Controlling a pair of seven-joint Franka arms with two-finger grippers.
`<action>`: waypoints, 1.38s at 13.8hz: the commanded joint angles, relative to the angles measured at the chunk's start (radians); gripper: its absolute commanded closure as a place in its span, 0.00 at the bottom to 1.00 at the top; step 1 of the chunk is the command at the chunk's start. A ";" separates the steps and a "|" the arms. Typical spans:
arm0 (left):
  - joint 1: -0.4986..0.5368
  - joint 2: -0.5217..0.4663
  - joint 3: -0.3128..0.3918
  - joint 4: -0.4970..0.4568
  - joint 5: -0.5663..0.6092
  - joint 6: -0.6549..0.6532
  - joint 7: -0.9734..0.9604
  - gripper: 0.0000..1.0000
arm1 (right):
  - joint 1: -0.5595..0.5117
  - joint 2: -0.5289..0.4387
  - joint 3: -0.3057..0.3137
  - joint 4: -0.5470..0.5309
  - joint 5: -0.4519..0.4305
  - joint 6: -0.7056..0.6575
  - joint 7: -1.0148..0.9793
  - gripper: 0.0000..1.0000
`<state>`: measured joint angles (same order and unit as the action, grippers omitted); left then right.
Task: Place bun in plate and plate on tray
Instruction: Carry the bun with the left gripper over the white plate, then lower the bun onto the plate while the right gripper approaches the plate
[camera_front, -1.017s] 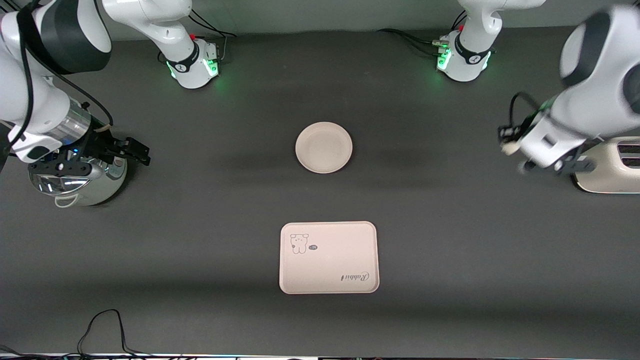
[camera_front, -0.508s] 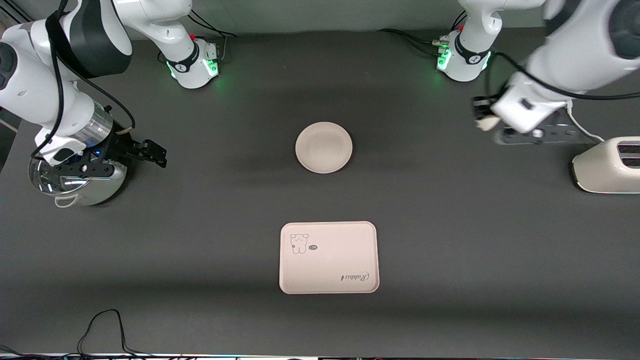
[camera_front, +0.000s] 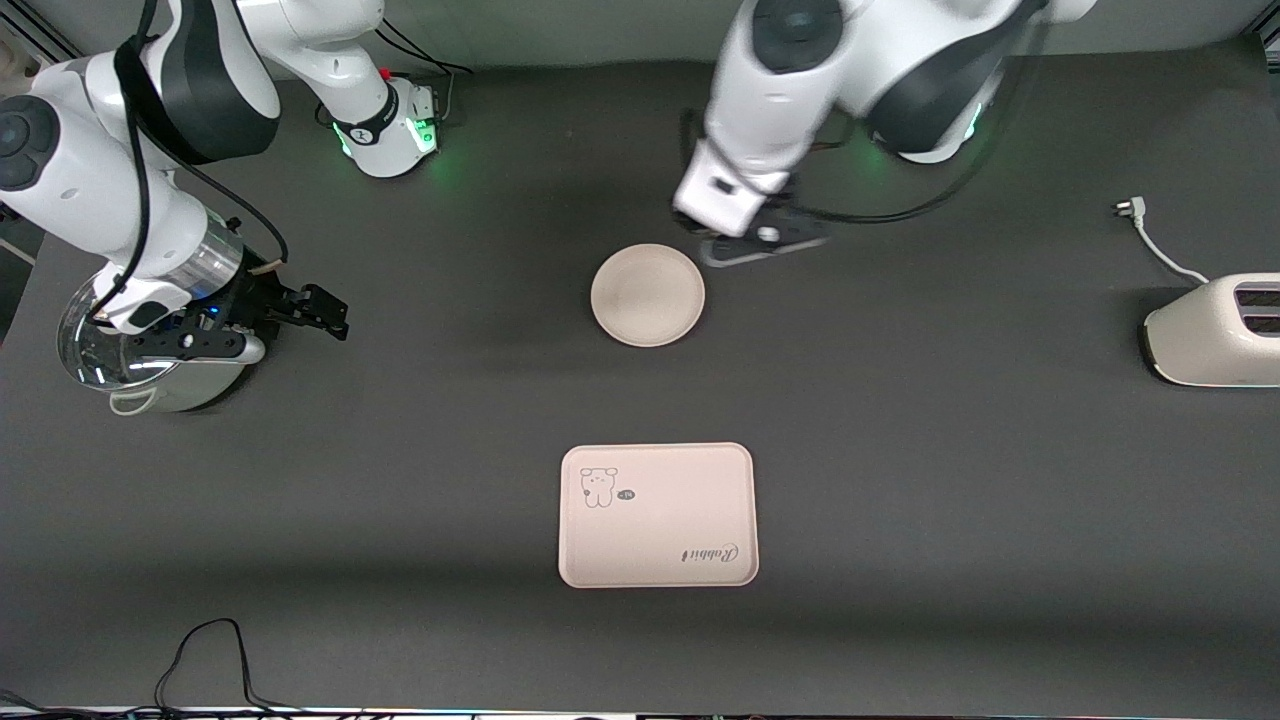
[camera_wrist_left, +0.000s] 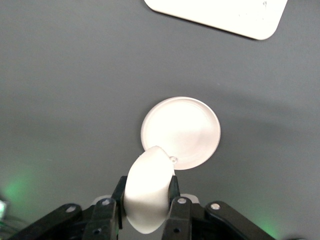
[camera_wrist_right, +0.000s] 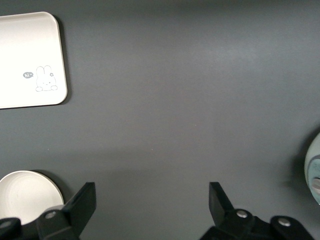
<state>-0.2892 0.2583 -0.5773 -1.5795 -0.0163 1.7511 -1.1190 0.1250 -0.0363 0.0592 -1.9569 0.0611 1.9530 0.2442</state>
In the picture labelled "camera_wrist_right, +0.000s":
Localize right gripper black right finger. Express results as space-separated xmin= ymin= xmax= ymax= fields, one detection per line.
xmin=199 ymin=181 xmax=314 ymax=240

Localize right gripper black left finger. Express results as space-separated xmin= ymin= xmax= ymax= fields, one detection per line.
xmin=36 ymin=181 xmax=97 ymax=240

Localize round beige plate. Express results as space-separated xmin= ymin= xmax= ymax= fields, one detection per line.
xmin=0 ymin=170 xmax=67 ymax=226

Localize beige rabbit print tray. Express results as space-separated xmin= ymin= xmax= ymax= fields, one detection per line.
xmin=0 ymin=11 xmax=69 ymax=110

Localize pale green electric pot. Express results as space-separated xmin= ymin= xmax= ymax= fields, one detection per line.
xmin=304 ymin=131 xmax=320 ymax=206

